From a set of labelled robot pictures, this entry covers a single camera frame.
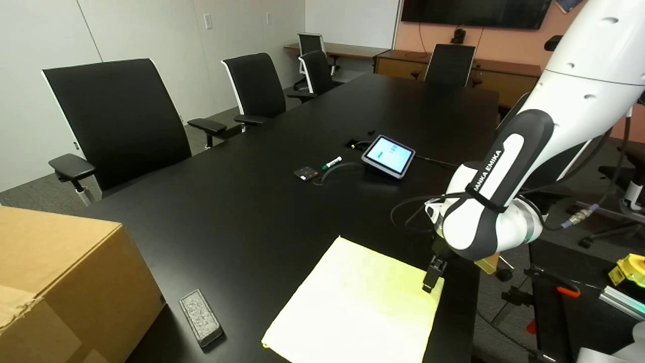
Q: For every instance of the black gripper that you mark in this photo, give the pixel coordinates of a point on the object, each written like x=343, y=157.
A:
x=443, y=257

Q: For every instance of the yellow terry towel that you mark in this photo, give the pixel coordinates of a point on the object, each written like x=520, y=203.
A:
x=349, y=310

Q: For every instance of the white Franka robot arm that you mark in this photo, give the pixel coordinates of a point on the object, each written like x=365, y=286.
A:
x=591, y=82

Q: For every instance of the tablet with lit screen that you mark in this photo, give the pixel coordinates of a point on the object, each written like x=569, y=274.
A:
x=389, y=153

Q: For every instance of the black equipment cart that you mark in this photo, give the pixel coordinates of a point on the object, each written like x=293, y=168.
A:
x=558, y=324

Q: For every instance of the white marker pen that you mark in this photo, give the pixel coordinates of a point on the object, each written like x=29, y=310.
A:
x=331, y=161

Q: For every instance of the small dark phone device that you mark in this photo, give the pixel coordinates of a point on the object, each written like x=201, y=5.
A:
x=306, y=174

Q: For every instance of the green clamp bar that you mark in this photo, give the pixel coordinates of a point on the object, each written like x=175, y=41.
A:
x=622, y=300

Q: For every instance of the yellow tool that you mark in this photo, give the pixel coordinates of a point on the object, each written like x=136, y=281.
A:
x=629, y=269

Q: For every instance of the wooden credenza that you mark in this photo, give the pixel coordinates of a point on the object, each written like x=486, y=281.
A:
x=491, y=78

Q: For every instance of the black office chair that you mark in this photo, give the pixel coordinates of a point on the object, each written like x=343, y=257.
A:
x=312, y=42
x=450, y=62
x=631, y=161
x=317, y=72
x=113, y=121
x=258, y=84

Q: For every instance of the brown cardboard box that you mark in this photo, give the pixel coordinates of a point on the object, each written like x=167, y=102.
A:
x=67, y=282

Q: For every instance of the wooden wall desk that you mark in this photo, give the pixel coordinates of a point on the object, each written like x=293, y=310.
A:
x=356, y=50

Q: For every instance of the dark conference camera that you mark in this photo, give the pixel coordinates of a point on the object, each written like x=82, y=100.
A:
x=458, y=37

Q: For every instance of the black wall television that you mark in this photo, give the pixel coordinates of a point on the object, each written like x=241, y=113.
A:
x=470, y=12

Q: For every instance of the white wall switch plate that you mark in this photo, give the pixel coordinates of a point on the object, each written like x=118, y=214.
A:
x=209, y=23

